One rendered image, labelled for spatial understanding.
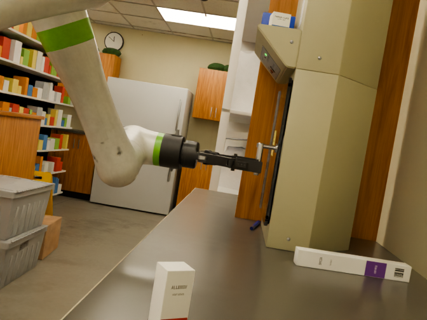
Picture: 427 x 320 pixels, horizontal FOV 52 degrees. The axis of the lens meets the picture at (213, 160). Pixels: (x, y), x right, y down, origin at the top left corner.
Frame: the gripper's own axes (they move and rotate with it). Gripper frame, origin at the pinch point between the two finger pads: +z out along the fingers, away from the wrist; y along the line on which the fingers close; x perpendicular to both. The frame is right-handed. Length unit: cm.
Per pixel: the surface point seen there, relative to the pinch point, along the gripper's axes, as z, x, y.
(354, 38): 19.4, -36.9, -2.4
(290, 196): 9.7, 6.3, -5.3
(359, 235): 40, 19, 32
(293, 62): 4.8, -28.0, -5.2
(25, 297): -125, 115, 147
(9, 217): -144, 66, 150
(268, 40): -2.5, -32.6, -5.1
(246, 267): 0.3, 20.4, -27.4
